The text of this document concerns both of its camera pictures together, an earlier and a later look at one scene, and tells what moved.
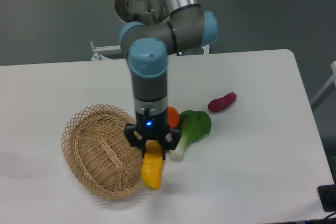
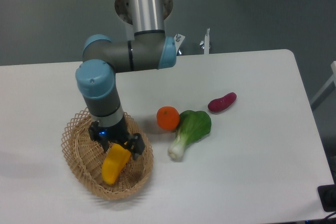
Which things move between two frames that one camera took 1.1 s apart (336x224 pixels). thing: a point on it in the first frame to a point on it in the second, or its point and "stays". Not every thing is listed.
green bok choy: x=193 y=125 stays
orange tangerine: x=174 y=116 stays
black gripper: x=151 y=127 to x=118 y=134
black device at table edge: x=327 y=193 stays
